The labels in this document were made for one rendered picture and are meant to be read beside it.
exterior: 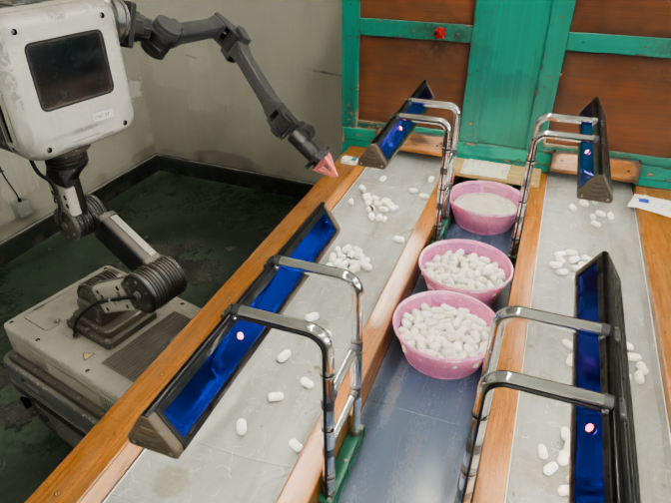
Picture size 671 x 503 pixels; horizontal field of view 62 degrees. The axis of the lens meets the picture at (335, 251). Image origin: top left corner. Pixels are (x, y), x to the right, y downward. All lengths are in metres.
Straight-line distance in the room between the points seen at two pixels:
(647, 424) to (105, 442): 1.10
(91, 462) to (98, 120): 0.84
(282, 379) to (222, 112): 2.61
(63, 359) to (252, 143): 2.13
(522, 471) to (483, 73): 1.45
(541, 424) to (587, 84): 1.30
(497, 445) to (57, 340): 1.38
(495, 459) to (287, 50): 2.64
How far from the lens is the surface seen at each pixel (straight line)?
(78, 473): 1.21
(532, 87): 2.21
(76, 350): 1.93
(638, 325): 1.62
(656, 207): 2.18
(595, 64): 2.19
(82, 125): 1.56
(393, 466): 1.24
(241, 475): 1.15
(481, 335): 1.45
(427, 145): 2.26
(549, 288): 1.66
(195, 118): 3.84
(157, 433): 0.79
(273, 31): 3.36
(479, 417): 0.85
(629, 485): 0.77
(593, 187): 1.47
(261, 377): 1.31
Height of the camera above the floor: 1.67
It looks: 33 degrees down
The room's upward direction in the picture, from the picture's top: straight up
